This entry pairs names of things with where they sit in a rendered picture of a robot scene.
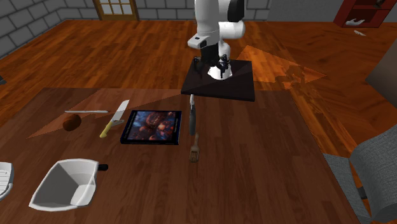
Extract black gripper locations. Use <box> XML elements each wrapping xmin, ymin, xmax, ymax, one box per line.
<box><xmin>193</xmin><ymin>42</ymin><xmax>230</xmax><ymax>79</ymax></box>

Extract dark robot stand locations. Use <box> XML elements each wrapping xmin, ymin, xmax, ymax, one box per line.
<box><xmin>181</xmin><ymin>59</ymin><xmax>256</xmax><ymax>102</ymax></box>

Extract dark blue picture book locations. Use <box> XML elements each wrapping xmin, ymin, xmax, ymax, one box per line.
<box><xmin>120</xmin><ymin>109</ymin><xmax>183</xmax><ymax>146</ymax></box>

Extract wooden door with glass panes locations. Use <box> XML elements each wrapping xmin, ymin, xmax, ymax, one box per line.
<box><xmin>92</xmin><ymin>0</ymin><xmax>141</xmax><ymax>22</ymax></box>

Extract silver pen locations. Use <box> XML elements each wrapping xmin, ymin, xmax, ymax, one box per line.
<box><xmin>64</xmin><ymin>109</ymin><xmax>109</xmax><ymax>115</ymax></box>

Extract brown round fruit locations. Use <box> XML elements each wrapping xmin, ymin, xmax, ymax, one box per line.
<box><xmin>62</xmin><ymin>113</ymin><xmax>83</xmax><ymax>132</ymax></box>

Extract red shelf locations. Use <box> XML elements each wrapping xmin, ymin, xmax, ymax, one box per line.
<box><xmin>333</xmin><ymin>0</ymin><xmax>396</xmax><ymax>29</ymax></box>

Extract grey fabric chair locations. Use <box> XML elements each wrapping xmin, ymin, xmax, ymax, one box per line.
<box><xmin>322</xmin><ymin>123</ymin><xmax>397</xmax><ymax>224</ymax></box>

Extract white ribbed dish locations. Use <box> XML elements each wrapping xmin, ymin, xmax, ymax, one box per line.
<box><xmin>0</xmin><ymin>162</ymin><xmax>15</xmax><ymax>202</ymax></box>

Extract black handled kitchen tool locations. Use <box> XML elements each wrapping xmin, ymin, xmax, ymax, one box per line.
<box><xmin>188</xmin><ymin>94</ymin><xmax>197</xmax><ymax>137</ymax></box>

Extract yellow handled kitchen knife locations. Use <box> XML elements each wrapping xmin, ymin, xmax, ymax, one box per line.
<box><xmin>99</xmin><ymin>99</ymin><xmax>130</xmax><ymax>139</ymax></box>

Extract white pot with black handle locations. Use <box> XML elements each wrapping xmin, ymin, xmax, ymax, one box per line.
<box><xmin>28</xmin><ymin>158</ymin><xmax>109</xmax><ymax>213</ymax></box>

